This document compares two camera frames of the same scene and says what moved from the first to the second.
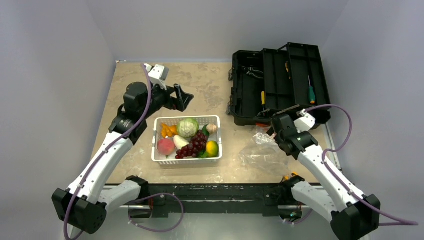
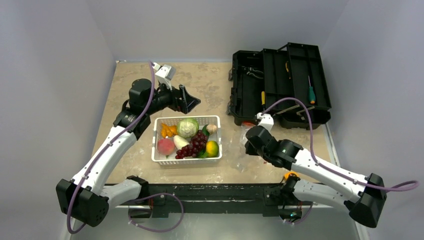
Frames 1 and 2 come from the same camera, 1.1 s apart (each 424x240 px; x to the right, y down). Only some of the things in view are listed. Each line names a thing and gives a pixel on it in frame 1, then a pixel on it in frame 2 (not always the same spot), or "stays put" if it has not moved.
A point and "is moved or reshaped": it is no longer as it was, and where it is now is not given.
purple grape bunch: (196, 147) stays put
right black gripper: (287, 112) -> (251, 142)
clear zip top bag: (262, 159) is moved or reshaped
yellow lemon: (212, 148) stays put
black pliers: (250, 70) stays put
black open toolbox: (264, 83) stays put
